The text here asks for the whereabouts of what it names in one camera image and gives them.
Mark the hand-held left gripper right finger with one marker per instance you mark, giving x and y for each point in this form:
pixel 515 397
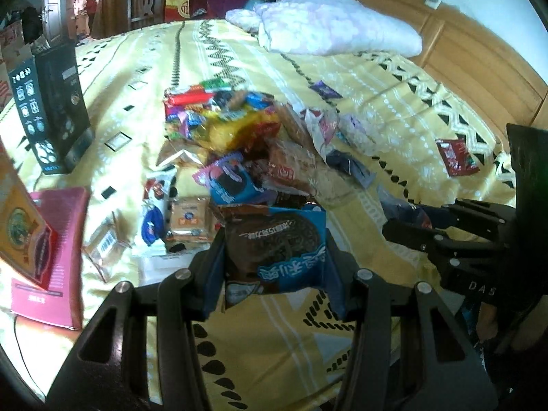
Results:
pixel 338 282

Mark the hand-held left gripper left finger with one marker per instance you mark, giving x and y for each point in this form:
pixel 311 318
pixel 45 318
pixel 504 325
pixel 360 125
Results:
pixel 213 282

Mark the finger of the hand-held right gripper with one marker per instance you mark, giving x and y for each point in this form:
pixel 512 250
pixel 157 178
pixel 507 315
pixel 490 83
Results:
pixel 415 237
pixel 471 214

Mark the dark blue snack packet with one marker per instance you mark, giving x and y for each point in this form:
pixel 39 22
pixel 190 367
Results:
pixel 402 209

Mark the blue chocolate cookie packet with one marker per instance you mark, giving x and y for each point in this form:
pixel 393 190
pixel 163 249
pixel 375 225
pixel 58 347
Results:
pixel 274 257

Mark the pile of snack packets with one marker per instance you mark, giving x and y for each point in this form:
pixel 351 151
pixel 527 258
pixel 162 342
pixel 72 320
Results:
pixel 248 137

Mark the flat white packet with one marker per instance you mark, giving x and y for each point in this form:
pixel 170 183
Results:
pixel 167 267

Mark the dark red sauce packet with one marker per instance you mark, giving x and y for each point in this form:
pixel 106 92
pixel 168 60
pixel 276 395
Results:
pixel 456 156

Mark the orange biscuit packet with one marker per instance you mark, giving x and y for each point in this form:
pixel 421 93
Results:
pixel 192 218

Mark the blue white snack packet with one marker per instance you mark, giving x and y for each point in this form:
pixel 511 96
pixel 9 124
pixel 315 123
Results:
pixel 156 218

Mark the clear barcode snack packet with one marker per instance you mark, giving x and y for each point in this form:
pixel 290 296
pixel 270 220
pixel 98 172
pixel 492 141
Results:
pixel 105 248

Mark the yellow patterned bedsheet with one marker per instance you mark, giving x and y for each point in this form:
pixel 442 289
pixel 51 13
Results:
pixel 406 107

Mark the pink box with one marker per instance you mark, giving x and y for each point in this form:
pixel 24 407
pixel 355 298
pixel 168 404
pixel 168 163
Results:
pixel 68 244

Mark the wooden headboard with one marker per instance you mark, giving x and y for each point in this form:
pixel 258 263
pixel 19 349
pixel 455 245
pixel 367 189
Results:
pixel 479 60

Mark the small purple packet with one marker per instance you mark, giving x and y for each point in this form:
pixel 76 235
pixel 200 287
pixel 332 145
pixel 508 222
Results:
pixel 325 90

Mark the orange patterned box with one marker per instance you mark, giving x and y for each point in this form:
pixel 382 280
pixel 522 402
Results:
pixel 21 222

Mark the floral pillow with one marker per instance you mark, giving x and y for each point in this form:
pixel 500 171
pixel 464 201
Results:
pixel 334 25

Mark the black box with icons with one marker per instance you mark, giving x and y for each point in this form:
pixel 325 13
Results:
pixel 55 107

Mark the red gift box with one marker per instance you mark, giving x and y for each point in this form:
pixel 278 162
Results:
pixel 177 4

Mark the dark wooden chair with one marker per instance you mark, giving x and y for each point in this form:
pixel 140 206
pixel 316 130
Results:
pixel 143 4

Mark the grey door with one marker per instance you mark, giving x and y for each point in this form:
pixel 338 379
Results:
pixel 53 4

